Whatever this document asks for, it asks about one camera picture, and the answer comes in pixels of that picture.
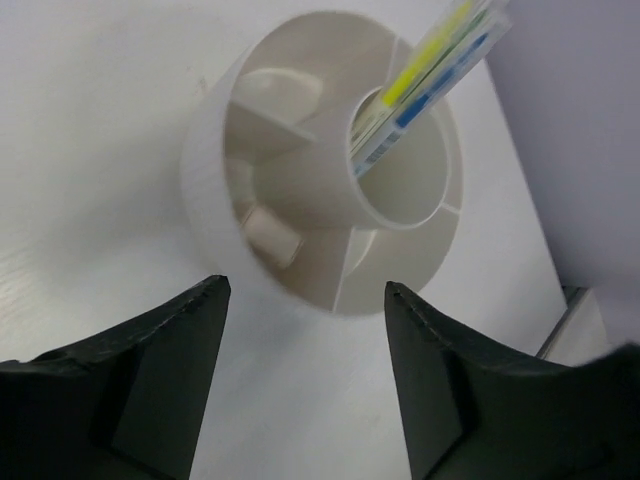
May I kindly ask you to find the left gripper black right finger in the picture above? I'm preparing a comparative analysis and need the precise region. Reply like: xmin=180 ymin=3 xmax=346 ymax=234
xmin=384 ymin=282 xmax=639 ymax=479

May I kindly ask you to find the white round divided container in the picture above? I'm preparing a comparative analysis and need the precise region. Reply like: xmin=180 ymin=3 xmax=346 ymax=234
xmin=180 ymin=10 xmax=463 ymax=317

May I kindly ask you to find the silver green pen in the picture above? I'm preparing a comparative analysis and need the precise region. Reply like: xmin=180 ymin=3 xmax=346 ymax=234
xmin=354 ymin=0 xmax=506 ymax=161

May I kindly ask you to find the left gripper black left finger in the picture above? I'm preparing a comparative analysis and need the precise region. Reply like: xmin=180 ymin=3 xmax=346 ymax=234
xmin=1 ymin=275 xmax=231 ymax=479

